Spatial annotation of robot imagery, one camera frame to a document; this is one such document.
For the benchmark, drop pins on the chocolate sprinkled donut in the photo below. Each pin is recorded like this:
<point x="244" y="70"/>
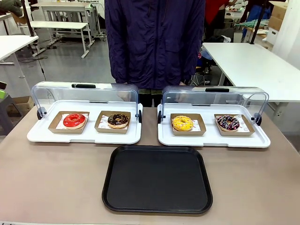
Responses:
<point x="118" y="120"/>

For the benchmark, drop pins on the brown cardboard donut tray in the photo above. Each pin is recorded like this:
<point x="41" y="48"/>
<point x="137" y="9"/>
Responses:
<point x="200" y="127"/>
<point x="100" y="124"/>
<point x="56" y="124"/>
<point x="247" y="127"/>

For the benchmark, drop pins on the yellow glazed sprinkled donut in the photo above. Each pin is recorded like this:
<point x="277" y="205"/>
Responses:
<point x="182" y="123"/>

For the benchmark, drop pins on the black plastic serving tray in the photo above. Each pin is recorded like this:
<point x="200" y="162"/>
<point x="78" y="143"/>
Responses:
<point x="157" y="178"/>

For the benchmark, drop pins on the white display tray base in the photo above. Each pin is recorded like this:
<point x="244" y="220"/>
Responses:
<point x="211" y="140"/>
<point x="47" y="134"/>

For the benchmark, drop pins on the red glazed donut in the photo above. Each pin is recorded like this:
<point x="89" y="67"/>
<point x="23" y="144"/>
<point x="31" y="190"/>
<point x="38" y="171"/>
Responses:
<point x="74" y="121"/>

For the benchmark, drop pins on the person in navy jacket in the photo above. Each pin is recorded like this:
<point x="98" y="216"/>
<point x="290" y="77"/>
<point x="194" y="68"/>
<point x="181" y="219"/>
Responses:
<point x="154" y="42"/>

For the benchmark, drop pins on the white bench table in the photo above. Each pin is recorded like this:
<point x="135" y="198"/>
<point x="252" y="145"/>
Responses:
<point x="58" y="25"/>

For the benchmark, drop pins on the cardboard box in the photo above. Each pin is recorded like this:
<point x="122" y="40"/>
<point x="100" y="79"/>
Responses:
<point x="277" y="14"/>
<point x="22" y="103"/>

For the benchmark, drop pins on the white desk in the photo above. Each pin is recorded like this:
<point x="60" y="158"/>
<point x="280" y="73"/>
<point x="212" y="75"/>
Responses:
<point x="63" y="7"/>

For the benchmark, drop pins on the black pole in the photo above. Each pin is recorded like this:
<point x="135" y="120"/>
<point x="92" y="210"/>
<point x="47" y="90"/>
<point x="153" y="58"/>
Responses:
<point x="256" y="23"/>
<point x="27" y="17"/>

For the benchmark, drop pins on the green gripper part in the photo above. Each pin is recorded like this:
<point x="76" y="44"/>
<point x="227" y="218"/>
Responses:
<point x="2" y="92"/>

